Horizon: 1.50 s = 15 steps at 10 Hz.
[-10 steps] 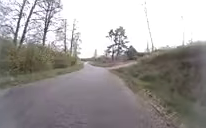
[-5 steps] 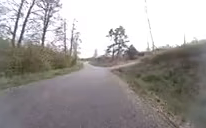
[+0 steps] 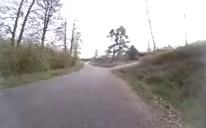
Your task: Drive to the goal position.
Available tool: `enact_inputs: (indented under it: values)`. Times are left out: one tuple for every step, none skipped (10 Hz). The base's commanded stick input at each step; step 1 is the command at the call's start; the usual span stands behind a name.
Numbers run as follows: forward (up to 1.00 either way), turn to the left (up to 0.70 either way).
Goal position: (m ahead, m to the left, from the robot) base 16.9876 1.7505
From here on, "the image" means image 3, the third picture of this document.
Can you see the grass patch between paths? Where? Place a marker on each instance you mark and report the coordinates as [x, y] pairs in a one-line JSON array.
[[101, 62]]

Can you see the pale gravel side path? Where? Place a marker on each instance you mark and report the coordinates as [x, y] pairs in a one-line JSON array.
[[126, 64]]

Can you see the tall pine tree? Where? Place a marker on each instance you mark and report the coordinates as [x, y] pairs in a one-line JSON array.
[[117, 38]]

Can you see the dark bushy tree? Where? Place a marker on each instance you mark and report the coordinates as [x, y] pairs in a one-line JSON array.
[[133, 52]]

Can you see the grey asphalt path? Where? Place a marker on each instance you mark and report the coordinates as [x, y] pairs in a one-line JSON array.
[[87, 96]]

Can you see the tall thin pole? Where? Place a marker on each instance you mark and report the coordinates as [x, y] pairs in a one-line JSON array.
[[150, 26]]

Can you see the row of thin bare trees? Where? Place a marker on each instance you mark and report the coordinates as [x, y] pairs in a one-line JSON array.
[[44, 26]]

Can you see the row of leafy bushes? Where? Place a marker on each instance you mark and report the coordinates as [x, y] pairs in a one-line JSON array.
[[31, 60]]

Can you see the grass verge beside bushes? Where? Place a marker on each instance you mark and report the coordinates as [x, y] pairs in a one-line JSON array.
[[27, 77]]

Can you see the grassy embankment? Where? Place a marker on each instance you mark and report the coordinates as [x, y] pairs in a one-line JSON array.
[[181, 73]]

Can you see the gravel edge strip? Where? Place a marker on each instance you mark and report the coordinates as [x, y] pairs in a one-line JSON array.
[[166, 113]]

